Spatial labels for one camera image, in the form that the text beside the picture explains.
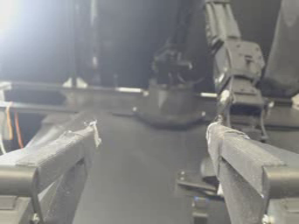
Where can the black table frame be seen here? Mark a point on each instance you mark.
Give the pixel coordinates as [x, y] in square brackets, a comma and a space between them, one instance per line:
[98, 87]

